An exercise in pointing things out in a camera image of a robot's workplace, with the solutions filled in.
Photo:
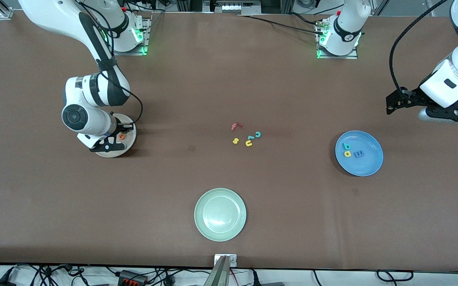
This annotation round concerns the beige brown plate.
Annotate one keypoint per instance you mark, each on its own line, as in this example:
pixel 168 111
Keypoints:
pixel 131 142

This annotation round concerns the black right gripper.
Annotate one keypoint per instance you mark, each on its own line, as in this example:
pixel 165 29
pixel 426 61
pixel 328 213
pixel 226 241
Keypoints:
pixel 121 128

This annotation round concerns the pale green plate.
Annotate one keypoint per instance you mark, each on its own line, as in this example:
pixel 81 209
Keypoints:
pixel 220 214

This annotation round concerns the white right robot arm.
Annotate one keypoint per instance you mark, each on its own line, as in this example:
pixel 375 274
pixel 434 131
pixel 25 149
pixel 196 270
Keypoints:
pixel 54 12

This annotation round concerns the black orange power strip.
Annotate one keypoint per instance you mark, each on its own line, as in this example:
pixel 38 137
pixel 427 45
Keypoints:
pixel 131 278

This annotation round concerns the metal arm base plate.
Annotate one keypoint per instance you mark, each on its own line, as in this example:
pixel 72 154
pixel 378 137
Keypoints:
pixel 354 57
pixel 133 52

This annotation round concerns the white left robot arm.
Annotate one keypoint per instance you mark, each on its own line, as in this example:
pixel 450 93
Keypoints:
pixel 344 31

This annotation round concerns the blue letter m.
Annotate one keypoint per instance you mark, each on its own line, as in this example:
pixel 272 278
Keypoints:
pixel 359 154

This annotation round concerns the teal letter q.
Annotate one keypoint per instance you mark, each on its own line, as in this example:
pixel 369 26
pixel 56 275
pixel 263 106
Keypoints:
pixel 346 146

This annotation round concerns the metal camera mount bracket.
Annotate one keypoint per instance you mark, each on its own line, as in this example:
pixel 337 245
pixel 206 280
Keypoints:
pixel 221 270

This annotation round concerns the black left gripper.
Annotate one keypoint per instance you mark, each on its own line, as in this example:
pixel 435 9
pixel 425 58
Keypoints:
pixel 413 97

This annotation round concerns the blue plate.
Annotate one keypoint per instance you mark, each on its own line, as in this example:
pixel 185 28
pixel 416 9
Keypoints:
pixel 368 161

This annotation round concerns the silver box with ports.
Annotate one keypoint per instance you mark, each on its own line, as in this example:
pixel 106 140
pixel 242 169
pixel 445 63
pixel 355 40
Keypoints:
pixel 237 7

